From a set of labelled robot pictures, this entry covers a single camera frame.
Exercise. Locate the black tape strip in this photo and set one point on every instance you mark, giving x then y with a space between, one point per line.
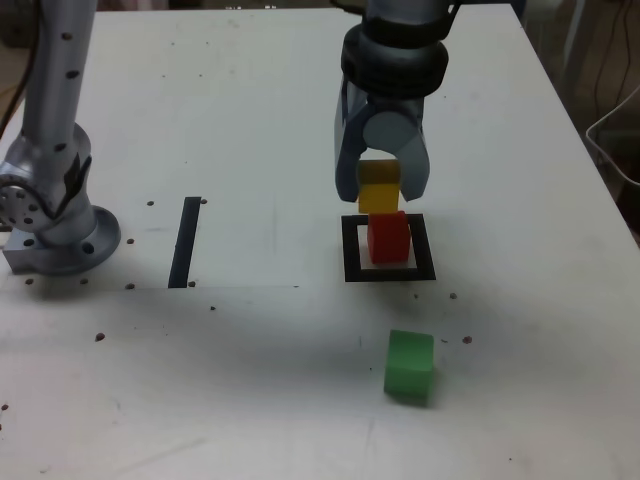
182 250

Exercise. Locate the green cube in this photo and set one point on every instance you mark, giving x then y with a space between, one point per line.
407 370

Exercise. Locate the red cube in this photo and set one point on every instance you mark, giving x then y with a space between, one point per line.
389 240

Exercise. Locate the black tape square outline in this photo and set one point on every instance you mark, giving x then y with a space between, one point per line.
350 250

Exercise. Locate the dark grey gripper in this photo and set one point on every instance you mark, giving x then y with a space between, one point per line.
405 104

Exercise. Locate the yellow cube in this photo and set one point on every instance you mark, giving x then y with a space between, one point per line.
377 197

